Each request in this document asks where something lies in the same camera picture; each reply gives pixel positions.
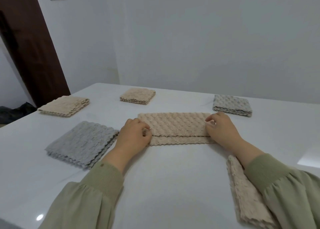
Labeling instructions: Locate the small folded grey cloth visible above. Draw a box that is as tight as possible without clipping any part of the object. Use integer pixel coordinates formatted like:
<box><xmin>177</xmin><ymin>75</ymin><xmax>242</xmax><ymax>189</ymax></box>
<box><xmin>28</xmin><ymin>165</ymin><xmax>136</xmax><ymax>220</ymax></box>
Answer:
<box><xmin>212</xmin><ymin>94</ymin><xmax>253</xmax><ymax>118</ymax></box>

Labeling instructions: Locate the person's left forearm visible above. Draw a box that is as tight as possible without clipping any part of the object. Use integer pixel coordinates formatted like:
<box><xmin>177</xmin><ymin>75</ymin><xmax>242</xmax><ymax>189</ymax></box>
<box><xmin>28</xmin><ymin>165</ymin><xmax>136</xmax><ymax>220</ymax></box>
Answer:
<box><xmin>39</xmin><ymin>146</ymin><xmax>137</xmax><ymax>229</ymax></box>

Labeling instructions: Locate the person's left hand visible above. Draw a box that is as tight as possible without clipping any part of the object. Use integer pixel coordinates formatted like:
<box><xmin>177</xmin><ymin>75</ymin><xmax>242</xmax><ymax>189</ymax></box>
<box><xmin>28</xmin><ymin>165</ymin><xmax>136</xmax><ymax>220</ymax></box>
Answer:
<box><xmin>114</xmin><ymin>118</ymin><xmax>153</xmax><ymax>159</ymax></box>

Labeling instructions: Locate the stack of grey textured cloths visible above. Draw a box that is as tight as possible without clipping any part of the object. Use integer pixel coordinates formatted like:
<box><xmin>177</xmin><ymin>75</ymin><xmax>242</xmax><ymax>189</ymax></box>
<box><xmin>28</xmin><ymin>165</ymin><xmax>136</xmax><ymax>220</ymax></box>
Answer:
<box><xmin>45</xmin><ymin>121</ymin><xmax>120</xmax><ymax>170</ymax></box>

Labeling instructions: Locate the small folded beige cloth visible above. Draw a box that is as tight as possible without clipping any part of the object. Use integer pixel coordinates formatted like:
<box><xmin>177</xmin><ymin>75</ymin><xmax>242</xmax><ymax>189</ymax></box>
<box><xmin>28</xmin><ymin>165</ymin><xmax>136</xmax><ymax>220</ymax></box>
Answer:
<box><xmin>119</xmin><ymin>88</ymin><xmax>156</xmax><ymax>105</ymax></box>

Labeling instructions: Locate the dark brown wooden door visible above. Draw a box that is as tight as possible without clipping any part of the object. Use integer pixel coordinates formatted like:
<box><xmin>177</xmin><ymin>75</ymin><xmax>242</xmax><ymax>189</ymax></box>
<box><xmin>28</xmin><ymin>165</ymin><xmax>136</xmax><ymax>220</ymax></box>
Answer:
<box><xmin>0</xmin><ymin>0</ymin><xmax>71</xmax><ymax>108</ymax></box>

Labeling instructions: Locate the person's right forearm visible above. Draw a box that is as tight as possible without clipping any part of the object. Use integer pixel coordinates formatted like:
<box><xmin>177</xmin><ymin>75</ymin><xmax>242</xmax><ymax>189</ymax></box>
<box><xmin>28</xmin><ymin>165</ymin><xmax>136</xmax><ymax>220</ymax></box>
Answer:
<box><xmin>231</xmin><ymin>136</ymin><xmax>320</xmax><ymax>229</ymax></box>

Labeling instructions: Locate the wide folded beige cloth stack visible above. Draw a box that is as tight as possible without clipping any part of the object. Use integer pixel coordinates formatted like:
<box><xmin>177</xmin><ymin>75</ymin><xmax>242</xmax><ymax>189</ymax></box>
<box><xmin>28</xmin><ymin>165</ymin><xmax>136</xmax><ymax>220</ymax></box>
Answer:
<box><xmin>37</xmin><ymin>95</ymin><xmax>90</xmax><ymax>117</ymax></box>

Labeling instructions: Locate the person's right hand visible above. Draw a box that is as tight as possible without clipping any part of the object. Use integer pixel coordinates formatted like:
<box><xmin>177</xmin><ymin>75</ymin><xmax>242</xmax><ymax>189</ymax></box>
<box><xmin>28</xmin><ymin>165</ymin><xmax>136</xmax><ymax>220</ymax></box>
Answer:
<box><xmin>205</xmin><ymin>112</ymin><xmax>242</xmax><ymax>154</ymax></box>

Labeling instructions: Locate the stack of beige textured cloths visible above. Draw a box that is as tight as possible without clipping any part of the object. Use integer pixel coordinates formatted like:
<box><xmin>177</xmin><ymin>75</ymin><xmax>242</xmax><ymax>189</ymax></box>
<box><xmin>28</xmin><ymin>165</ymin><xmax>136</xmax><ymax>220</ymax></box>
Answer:
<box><xmin>226</xmin><ymin>155</ymin><xmax>278</xmax><ymax>229</ymax></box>

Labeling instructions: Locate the long beige textured cloth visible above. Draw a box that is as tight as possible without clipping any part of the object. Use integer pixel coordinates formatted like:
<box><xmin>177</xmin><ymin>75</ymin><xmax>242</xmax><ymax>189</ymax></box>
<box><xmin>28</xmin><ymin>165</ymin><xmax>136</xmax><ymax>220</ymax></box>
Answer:
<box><xmin>137</xmin><ymin>112</ymin><xmax>217</xmax><ymax>146</ymax></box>

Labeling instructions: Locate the dark bag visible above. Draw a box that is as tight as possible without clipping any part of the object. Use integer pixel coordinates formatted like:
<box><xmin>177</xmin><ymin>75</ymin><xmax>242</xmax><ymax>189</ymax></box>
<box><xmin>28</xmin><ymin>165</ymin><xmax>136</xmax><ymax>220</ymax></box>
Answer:
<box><xmin>0</xmin><ymin>102</ymin><xmax>38</xmax><ymax>125</ymax></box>

